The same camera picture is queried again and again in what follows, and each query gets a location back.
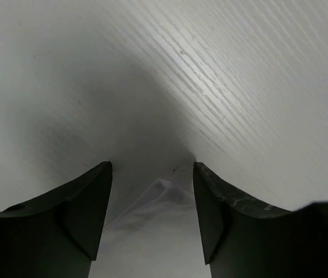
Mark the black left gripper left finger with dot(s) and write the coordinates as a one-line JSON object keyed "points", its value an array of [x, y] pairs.
{"points": [[56, 234]]}

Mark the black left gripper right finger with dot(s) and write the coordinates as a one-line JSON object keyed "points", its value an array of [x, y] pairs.
{"points": [[243, 236]]}

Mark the white t shirt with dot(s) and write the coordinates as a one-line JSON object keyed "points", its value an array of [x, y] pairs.
{"points": [[157, 236]]}

